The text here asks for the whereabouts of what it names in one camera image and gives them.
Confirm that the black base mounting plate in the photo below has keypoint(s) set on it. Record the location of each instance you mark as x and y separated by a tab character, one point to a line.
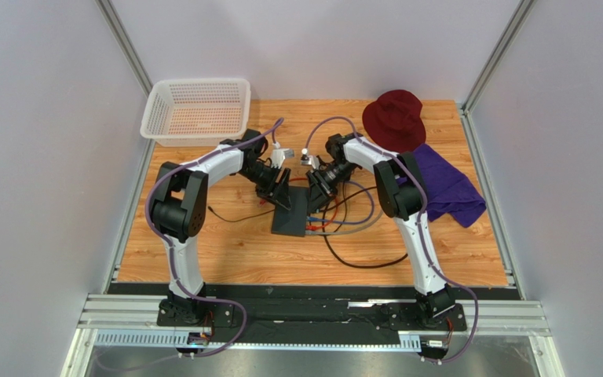
312	315

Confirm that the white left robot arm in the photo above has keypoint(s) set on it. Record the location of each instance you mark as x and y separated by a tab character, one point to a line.
175	208

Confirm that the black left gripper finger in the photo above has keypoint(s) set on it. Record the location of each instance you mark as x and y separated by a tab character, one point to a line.
270	196
280	194

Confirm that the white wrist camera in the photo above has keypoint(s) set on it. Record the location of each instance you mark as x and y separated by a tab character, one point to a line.
309	160
279	155

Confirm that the dark red bucket hat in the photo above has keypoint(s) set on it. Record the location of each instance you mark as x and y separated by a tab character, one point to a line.
394	121

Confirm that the purple cloth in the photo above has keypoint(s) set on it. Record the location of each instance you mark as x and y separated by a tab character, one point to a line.
449	191

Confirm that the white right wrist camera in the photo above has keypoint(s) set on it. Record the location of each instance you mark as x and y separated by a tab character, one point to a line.
309	160

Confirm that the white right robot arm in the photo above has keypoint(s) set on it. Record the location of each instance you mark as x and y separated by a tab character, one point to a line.
402	197

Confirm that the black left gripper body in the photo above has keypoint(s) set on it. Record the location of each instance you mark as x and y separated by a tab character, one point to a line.
266	178

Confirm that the black network switch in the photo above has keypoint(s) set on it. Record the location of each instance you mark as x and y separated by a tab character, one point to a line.
292	222

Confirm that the aluminium frame rail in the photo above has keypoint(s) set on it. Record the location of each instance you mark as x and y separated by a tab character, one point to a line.
130	320

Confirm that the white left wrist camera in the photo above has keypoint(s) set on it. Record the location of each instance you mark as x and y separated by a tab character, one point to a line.
279	155

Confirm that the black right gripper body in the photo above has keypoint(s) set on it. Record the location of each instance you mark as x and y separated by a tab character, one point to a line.
316	184

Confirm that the white plastic basket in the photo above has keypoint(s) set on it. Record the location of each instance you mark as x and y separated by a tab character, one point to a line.
196	112

